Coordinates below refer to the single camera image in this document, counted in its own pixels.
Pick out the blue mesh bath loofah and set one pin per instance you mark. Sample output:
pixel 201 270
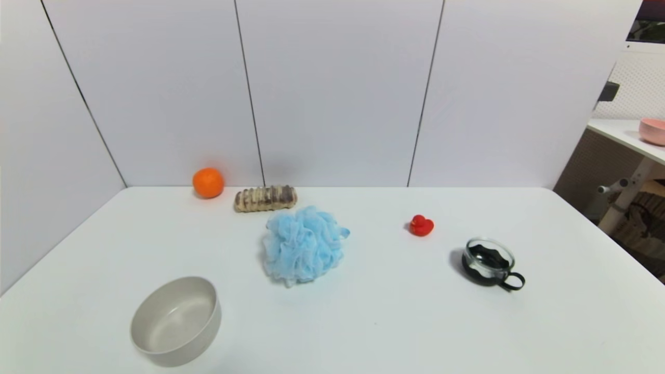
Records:
pixel 304 246

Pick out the beige round bowl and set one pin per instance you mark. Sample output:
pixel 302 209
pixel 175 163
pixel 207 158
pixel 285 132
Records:
pixel 174 324

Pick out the pink bowl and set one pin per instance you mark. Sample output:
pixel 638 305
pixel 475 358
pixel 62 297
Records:
pixel 653 131

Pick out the striped brown bread loaf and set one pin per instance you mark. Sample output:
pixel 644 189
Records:
pixel 265 198

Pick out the red rubber duck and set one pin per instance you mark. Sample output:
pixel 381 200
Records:
pixel 421 227

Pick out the orange fruit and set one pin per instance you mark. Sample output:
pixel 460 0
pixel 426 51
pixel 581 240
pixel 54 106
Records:
pixel 208 183

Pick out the glass cup with black holder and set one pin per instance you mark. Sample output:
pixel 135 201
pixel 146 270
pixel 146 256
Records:
pixel 486 265

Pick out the black clamp on pegboard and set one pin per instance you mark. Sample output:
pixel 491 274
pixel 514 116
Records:
pixel 608 91

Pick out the white side desk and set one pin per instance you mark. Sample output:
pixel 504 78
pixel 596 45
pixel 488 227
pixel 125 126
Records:
pixel 626 136

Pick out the white pegboard panel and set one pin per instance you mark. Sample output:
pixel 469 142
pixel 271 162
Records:
pixel 636 83

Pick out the dark monitor screen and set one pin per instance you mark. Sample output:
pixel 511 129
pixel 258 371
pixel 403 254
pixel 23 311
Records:
pixel 649 23

